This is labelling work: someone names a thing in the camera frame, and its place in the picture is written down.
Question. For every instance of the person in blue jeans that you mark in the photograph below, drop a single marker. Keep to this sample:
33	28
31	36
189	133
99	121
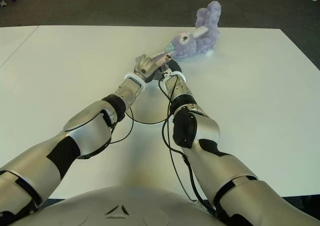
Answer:
3	3

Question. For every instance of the grey robot torso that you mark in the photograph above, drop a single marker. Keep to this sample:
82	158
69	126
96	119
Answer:
120	206

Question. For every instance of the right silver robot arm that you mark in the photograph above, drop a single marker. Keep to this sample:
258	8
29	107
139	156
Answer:
207	146

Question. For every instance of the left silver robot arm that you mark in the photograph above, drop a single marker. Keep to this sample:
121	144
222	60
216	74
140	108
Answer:
75	136

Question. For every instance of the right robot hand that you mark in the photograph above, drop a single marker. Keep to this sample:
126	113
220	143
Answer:
172	66

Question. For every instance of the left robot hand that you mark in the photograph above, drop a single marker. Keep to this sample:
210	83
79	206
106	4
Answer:
146	67

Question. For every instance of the purple plush bunny doll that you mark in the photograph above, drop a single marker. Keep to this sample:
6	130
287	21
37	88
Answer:
200	41

